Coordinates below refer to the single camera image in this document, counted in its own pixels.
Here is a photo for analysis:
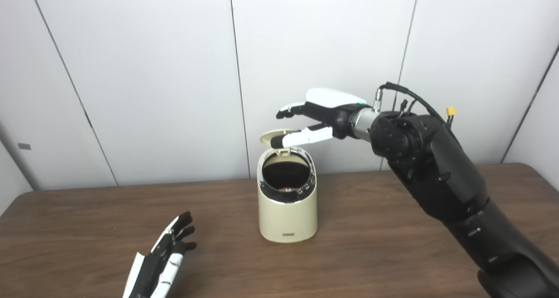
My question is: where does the round cream bin lid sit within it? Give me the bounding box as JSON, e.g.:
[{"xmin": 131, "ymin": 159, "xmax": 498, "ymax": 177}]
[{"xmin": 260, "ymin": 129, "xmax": 302, "ymax": 152}]

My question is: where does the cream-colored bin body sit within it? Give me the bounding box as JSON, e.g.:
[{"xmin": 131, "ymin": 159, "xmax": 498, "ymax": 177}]
[{"xmin": 257, "ymin": 146, "xmax": 318, "ymax": 243}]

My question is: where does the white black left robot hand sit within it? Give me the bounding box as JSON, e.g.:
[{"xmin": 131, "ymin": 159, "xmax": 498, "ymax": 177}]
[{"xmin": 122, "ymin": 211, "xmax": 197, "ymax": 298}]

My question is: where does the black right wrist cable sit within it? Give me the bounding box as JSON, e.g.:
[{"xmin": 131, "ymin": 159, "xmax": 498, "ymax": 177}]
[{"xmin": 373, "ymin": 82, "xmax": 455, "ymax": 128}]

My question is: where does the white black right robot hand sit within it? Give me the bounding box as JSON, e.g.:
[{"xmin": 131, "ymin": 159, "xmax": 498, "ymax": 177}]
[{"xmin": 271, "ymin": 88, "xmax": 369, "ymax": 149}]

